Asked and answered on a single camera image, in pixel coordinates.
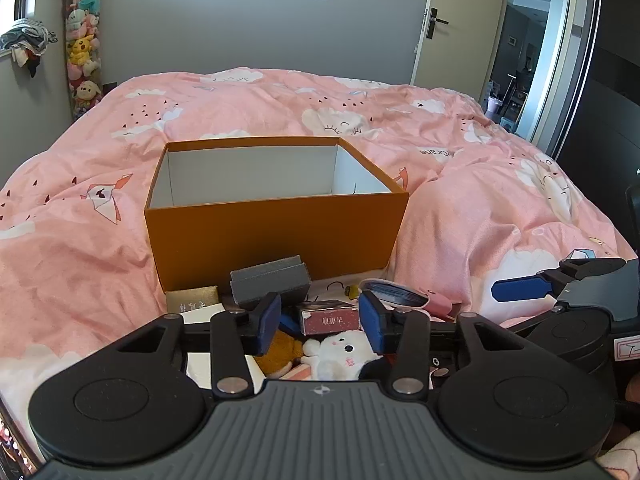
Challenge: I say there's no grey foam box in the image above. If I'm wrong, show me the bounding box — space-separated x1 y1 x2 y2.
230 255 312 308

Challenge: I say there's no white box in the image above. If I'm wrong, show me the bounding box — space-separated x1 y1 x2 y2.
179 301 263 393

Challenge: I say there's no pink and navy pouch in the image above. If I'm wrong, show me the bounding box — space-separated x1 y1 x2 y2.
360 278 453 322

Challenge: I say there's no red card box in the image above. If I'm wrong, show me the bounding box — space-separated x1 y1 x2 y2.
298 301 362 337

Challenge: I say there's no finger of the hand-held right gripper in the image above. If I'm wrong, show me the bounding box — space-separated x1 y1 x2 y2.
504 306 564 336
491 257 627 304

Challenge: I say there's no hanging column of plush toys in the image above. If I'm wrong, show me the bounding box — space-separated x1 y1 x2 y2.
62 0 106 121

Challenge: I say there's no hanging bundle of clothes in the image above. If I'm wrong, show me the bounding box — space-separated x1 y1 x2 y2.
0 17 58 78

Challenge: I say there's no orange cardboard box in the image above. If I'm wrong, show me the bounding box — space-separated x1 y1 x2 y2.
144 136 411 295

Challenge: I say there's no black wardrobe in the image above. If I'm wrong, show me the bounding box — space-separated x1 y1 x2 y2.
550 0 640 241

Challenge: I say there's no black door handle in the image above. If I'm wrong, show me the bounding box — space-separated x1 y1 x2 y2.
424 7 449 40

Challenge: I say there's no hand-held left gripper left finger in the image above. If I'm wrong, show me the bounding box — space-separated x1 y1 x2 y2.
107 291 282 397

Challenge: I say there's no pink printed blanket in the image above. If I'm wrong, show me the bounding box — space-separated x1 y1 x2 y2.
0 66 638 466

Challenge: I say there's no silver sliding door frame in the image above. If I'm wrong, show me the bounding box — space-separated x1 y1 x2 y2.
517 0 606 156

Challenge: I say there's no white plush toy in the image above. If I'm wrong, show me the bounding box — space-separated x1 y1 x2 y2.
302 330 381 381

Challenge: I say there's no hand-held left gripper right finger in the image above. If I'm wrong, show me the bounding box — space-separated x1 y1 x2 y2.
358 290 533 396

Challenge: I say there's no brown plush toy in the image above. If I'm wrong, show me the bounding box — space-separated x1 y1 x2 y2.
257 330 306 378

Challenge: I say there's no small gold box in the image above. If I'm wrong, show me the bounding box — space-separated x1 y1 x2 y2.
166 285 219 313

